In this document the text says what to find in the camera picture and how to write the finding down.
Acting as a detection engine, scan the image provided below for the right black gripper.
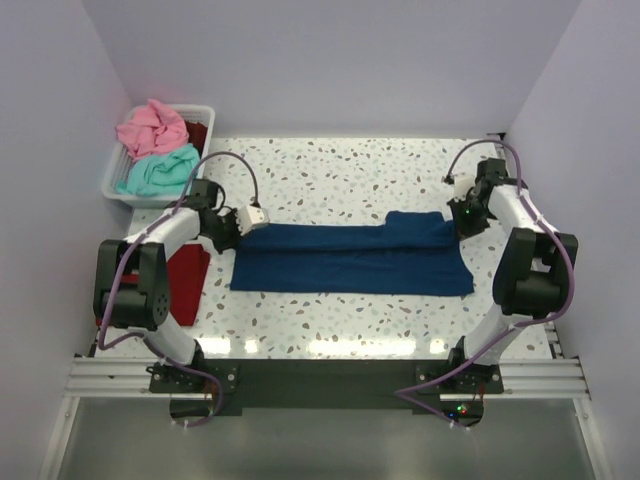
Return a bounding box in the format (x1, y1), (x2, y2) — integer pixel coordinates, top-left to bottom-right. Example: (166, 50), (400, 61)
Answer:
(447, 194), (493, 243)

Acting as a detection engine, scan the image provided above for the dark blue t shirt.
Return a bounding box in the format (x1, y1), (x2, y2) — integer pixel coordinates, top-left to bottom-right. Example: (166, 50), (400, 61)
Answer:
(230, 211), (474, 297)

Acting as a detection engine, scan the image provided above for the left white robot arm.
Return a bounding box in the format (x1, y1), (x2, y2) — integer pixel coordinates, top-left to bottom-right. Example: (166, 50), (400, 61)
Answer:
(93, 179), (242, 394)

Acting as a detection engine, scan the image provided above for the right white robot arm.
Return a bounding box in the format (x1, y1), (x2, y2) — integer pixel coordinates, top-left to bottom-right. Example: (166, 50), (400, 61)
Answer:
(431, 158), (579, 393)

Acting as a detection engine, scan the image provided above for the folded red t shirt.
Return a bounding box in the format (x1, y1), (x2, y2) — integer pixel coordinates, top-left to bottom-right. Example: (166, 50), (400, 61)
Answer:
(168, 244), (210, 327)

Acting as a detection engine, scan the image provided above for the teal t shirt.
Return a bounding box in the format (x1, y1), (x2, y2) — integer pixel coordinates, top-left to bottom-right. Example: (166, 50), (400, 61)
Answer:
(116, 144), (200, 197)

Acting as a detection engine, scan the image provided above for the dark red t shirt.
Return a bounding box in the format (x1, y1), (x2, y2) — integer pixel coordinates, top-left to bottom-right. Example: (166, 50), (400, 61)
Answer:
(185, 121), (208, 156)

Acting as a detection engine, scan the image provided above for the pink t shirt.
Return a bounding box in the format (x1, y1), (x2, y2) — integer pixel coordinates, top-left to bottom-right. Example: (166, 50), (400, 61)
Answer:
(116, 99), (189, 161)

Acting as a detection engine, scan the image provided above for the white plastic laundry basket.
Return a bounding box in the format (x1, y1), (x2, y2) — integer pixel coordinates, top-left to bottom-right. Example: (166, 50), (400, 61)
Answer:
(101, 103), (217, 210)

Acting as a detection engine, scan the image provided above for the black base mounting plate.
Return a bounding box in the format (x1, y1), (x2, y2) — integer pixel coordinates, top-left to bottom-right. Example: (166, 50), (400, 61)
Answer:
(146, 359), (504, 420)

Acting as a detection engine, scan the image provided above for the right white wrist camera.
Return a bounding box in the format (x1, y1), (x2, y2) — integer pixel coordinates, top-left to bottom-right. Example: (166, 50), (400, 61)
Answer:
(442, 174), (475, 201)

